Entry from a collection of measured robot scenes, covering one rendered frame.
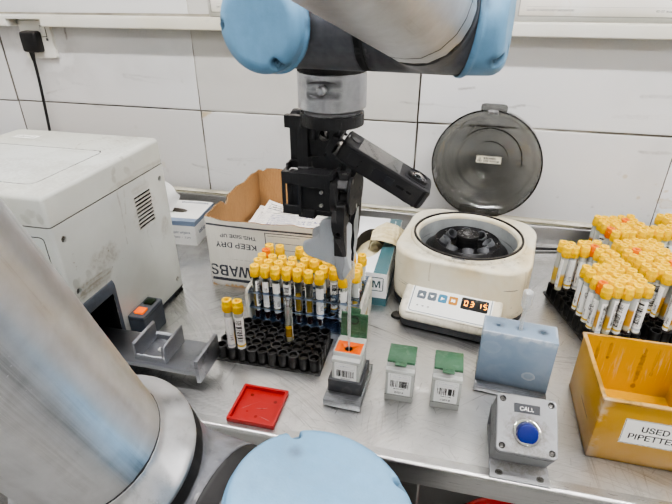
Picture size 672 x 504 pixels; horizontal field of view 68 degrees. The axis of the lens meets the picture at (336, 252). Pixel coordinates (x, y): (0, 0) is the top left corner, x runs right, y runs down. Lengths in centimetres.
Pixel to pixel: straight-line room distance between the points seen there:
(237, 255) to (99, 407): 71
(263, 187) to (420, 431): 71
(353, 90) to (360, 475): 37
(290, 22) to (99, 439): 30
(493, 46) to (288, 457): 31
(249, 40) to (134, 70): 95
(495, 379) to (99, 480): 60
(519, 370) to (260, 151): 79
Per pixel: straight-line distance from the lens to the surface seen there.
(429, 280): 89
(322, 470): 34
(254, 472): 33
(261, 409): 74
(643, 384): 86
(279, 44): 41
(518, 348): 75
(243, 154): 127
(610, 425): 72
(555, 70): 114
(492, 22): 38
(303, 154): 58
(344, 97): 53
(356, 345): 72
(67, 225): 75
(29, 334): 24
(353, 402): 73
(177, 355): 80
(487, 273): 86
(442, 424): 73
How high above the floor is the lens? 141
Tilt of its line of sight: 28 degrees down
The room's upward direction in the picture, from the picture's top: straight up
